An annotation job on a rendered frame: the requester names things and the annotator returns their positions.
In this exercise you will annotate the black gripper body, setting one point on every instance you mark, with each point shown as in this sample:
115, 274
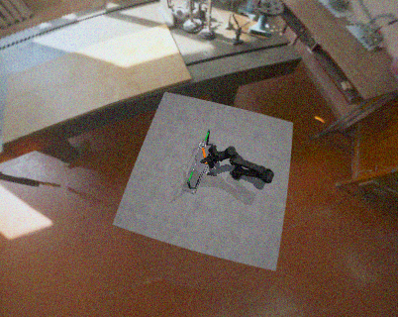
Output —
216, 156

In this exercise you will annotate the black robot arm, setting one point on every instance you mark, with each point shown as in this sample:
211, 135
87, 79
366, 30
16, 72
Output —
253, 170

